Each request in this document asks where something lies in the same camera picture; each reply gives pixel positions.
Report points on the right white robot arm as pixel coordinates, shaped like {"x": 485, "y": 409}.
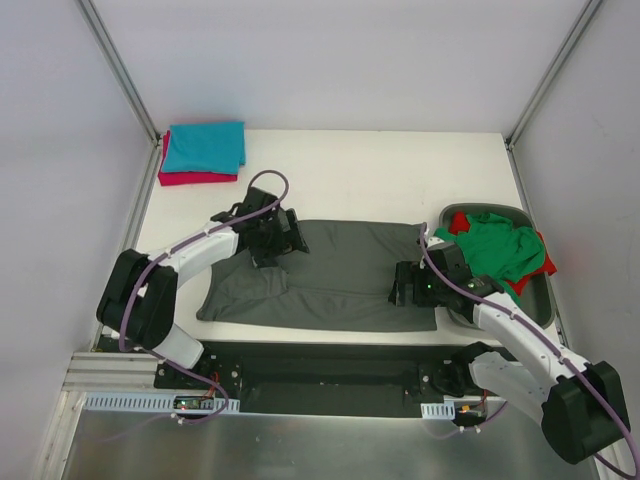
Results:
{"x": 580, "y": 406}

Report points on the grey t-shirt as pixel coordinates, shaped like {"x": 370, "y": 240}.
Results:
{"x": 341, "y": 284}

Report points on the left aluminium frame post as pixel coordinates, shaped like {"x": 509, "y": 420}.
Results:
{"x": 111, "y": 55}

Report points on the red t-shirt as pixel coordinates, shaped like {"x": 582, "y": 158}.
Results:
{"x": 530, "y": 277}

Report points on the aluminium frame post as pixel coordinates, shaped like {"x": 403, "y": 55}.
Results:
{"x": 560, "y": 59}
{"x": 111, "y": 55}

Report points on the green t-shirt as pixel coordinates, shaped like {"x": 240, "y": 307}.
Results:
{"x": 500, "y": 245}

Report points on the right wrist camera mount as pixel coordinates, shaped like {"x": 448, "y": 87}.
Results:
{"x": 434, "y": 244}

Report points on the right aluminium frame post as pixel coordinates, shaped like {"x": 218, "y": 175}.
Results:
{"x": 560, "y": 59}

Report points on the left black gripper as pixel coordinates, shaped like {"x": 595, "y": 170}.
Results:
{"x": 286, "y": 232}

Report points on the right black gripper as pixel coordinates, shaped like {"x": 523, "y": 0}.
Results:
{"x": 405, "y": 284}

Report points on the white cable duct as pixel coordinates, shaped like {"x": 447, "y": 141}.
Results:
{"x": 159, "y": 403}
{"x": 438, "y": 411}

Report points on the folded magenta t-shirt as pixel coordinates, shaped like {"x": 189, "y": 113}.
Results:
{"x": 172, "y": 173}

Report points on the folded teal t-shirt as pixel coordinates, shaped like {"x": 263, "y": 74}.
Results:
{"x": 217, "y": 148}

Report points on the grey plastic basket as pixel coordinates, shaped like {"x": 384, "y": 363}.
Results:
{"x": 535, "y": 298}

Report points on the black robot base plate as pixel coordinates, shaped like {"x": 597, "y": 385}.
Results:
{"x": 388, "y": 381}

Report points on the right white cable duct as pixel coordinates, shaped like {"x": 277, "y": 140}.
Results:
{"x": 438, "y": 411}

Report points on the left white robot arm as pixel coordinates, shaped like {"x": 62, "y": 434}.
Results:
{"x": 139, "y": 299}

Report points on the left white cable duct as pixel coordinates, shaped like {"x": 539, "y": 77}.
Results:
{"x": 159, "y": 403}

